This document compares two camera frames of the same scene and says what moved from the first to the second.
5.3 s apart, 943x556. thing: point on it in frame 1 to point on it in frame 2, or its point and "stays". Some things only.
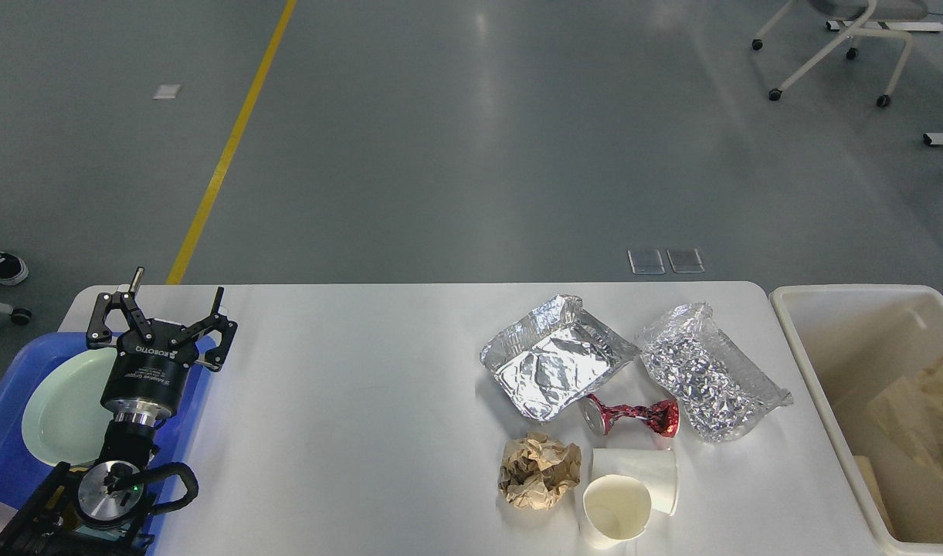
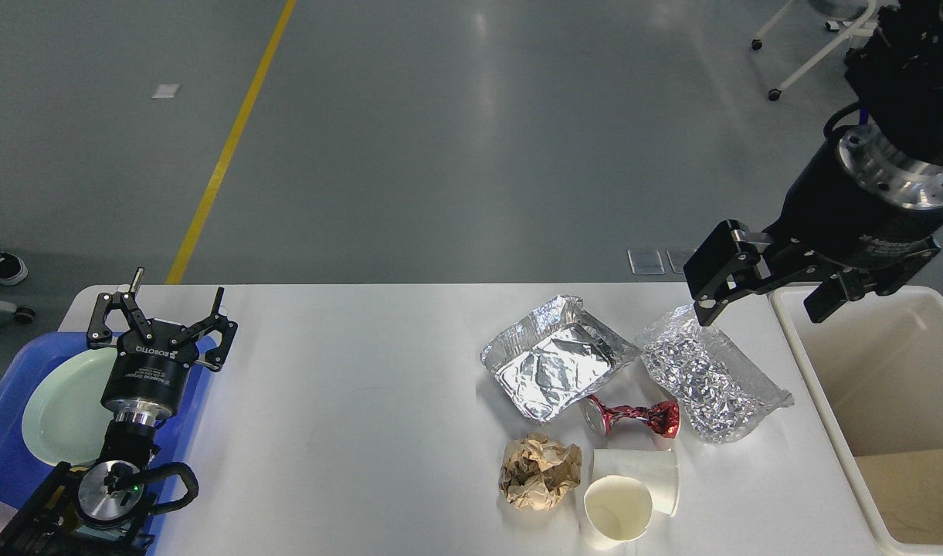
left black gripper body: (147, 378) stays
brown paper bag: (924, 414) to (921, 494)
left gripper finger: (216, 357) stays
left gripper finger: (99, 332) stays
